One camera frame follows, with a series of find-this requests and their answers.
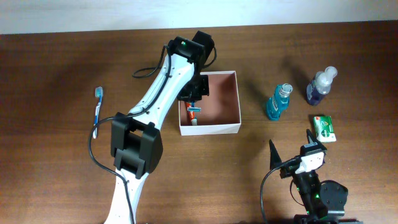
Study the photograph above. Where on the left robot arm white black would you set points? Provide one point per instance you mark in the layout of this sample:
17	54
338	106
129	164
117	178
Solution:
136	143

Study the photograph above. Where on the white pink cardboard box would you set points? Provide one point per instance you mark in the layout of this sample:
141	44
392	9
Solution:
220	110

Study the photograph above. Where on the teal mouthwash bottle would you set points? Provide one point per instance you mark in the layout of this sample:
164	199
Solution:
279	101

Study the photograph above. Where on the green red toothpaste tube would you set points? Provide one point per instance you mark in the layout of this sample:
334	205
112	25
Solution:
192	118

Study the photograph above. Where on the blue disposable razor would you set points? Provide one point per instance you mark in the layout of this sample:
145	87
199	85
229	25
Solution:
191	107

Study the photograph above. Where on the blue foam soap bottle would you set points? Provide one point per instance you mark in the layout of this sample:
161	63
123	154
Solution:
320	85

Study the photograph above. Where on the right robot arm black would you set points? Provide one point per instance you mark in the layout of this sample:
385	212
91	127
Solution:
325	201

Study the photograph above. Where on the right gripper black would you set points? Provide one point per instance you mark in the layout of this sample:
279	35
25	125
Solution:
275	158

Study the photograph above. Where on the blue white toothbrush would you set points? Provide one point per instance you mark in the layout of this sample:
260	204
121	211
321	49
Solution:
99	96

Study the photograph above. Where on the green white soap box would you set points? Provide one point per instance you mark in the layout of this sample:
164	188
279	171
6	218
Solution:
324	129

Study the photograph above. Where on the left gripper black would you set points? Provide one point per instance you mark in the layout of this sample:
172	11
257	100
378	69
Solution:
204	90

